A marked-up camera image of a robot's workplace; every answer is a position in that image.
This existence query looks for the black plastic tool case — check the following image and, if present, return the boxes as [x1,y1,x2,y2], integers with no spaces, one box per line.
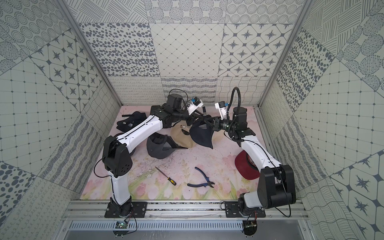
[150,106,169,120]

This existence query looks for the blue handled pliers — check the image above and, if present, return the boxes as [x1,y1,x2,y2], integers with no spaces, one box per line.
[187,166,216,189]

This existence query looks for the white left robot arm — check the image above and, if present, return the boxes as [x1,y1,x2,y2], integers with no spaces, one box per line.
[102,94,204,217]

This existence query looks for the dark red baseball cap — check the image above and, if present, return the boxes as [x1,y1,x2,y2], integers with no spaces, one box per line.
[235,150,260,180]

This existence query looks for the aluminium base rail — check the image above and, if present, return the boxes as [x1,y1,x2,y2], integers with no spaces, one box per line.
[62,200,309,232]

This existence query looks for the beige baseball cap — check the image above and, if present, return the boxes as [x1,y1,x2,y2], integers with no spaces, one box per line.
[171,121,196,149]

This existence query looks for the yellow handled screwdriver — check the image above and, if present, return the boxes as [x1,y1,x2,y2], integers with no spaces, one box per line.
[156,167,177,186]

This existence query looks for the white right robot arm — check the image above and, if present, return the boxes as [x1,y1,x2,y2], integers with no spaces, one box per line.
[212,102,297,214]

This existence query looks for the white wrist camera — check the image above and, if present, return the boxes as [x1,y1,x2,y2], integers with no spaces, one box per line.
[215,101,228,120]
[187,97,204,115]

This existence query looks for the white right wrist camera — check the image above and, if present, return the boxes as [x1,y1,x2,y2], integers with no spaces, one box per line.
[215,101,228,120]

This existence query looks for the navy baseball cap metal buckle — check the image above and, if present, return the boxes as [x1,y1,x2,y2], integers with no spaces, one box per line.
[117,111,147,133]

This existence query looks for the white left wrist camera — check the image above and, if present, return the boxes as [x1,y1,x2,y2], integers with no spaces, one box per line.
[187,97,204,115]

